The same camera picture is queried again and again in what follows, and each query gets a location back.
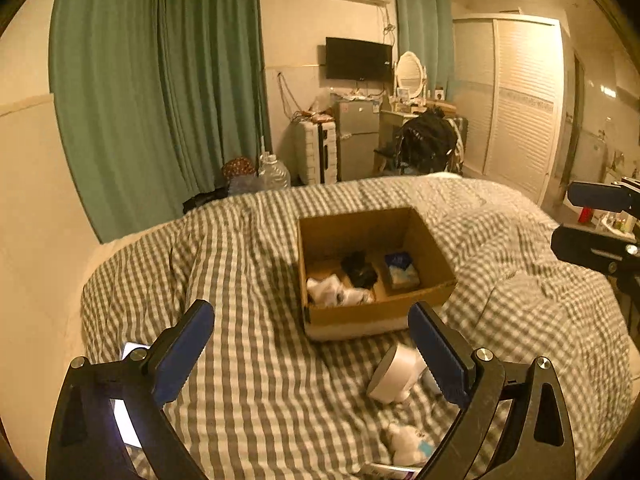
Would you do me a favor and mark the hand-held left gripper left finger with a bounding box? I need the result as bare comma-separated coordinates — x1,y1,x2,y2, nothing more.
46,300,216,480

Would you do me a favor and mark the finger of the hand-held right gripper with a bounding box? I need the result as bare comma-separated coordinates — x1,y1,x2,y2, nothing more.
567,181,640,209
551,224,640,278

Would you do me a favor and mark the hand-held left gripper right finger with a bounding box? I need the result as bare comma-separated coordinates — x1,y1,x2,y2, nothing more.
407,301,577,480

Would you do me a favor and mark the white cylindrical device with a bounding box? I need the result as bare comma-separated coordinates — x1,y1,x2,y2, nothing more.
366,342,427,403

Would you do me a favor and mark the cardboard box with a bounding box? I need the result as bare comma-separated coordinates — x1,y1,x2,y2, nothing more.
297,206,458,343

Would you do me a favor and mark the smartphone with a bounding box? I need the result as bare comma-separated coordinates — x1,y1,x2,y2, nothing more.
111,342,152,450

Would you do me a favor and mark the blue tissue pack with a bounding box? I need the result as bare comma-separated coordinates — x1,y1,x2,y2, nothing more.
384,251,420,290

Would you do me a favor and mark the small white plush toy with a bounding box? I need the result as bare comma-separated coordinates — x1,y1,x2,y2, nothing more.
382,422,436,466

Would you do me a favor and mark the grey checked blanket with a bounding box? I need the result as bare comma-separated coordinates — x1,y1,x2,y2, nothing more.
80,172,633,480

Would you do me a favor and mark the black cloth bundle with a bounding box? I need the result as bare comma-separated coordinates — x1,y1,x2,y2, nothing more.
341,251,379,289

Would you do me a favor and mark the white louvred wardrobe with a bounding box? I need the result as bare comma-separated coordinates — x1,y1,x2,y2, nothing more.
452,14,566,201

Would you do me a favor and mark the white sock bundle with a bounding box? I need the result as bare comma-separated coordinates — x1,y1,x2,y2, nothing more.
306,275,376,307

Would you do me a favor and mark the black backpack on chair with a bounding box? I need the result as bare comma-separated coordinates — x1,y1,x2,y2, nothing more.
374,110,468,176

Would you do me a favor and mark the brown patterned bag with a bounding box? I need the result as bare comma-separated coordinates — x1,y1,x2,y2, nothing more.
221,156,258,179

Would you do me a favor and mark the large clear water bottle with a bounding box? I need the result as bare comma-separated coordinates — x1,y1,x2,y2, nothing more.
257,151,292,192

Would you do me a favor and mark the white dressing table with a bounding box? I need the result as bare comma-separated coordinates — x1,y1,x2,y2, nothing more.
378,102,458,153

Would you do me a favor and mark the white oval mirror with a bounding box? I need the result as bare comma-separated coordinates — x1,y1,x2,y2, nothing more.
393,51,429,106

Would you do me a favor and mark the small grey fridge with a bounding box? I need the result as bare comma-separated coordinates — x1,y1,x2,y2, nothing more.
334,99,382,182

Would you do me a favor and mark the white suitcase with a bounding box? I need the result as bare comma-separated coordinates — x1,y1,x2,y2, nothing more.
292,120,339,186

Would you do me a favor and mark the narrow green curtain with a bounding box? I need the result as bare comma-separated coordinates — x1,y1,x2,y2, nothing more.
392,0,456,103

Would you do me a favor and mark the wide green curtain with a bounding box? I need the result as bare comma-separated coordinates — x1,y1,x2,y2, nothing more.
50,0,273,243

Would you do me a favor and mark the black wall television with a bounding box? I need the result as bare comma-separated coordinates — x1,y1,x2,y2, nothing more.
325,36,394,82

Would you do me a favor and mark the hanging wall cable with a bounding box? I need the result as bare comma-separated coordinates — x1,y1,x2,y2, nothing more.
276,72,307,122

